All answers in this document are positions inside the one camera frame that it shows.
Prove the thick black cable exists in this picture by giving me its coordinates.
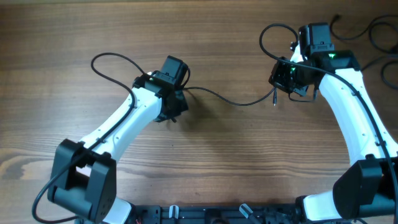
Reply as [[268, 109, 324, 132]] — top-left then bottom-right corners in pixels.
[[183, 86, 279, 107]]

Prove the thin black USB cable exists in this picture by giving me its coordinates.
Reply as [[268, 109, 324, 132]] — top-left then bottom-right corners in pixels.
[[329, 12, 398, 54]]

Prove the black cable gold plug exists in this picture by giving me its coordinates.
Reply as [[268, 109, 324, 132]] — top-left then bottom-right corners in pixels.
[[361, 54, 397, 90]]

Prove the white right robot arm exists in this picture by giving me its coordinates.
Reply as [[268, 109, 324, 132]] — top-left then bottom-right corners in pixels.
[[269, 23, 397, 223]]

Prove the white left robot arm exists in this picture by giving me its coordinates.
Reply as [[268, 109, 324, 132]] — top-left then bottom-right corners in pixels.
[[44, 56, 190, 223]]

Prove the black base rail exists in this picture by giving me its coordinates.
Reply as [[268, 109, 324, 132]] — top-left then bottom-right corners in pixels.
[[127, 203, 303, 224]]

